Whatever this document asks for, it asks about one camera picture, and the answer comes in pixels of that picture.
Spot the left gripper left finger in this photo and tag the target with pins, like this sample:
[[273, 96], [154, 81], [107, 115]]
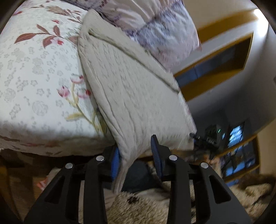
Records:
[[77, 183]]

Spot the brown furry rug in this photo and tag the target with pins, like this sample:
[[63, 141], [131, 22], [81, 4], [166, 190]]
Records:
[[254, 192]]

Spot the pink lavender tree-print pillow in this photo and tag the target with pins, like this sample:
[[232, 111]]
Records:
[[164, 28]]

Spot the floral white bedspread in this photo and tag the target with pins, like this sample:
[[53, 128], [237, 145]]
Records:
[[47, 106]]

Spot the black electronic device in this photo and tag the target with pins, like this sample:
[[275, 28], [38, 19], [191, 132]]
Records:
[[212, 139]]

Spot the wooden shelf unit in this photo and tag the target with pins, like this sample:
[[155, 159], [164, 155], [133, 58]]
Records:
[[221, 65]]

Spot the beige knitted garment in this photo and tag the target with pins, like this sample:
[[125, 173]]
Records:
[[136, 96]]

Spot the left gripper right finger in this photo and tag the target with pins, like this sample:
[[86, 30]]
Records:
[[214, 201]]

